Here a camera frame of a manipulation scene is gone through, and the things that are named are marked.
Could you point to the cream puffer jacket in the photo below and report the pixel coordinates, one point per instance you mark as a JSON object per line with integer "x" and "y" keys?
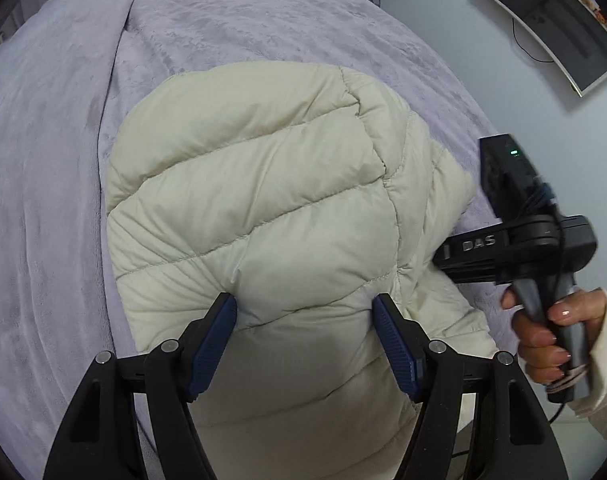
{"x": 263, "y": 200}

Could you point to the wall-mounted monitor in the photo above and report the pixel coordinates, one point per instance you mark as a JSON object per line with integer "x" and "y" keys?
{"x": 548, "y": 15}

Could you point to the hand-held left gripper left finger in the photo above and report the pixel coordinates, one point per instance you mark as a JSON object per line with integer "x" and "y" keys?
{"x": 213, "y": 345}

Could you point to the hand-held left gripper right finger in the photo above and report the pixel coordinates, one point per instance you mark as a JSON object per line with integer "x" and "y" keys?
{"x": 396, "y": 350}

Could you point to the person's right hand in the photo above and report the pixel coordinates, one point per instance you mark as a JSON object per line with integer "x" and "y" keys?
{"x": 533, "y": 342}

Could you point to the lavender fleece blanket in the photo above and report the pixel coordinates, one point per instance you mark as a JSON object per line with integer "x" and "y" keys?
{"x": 43, "y": 185}

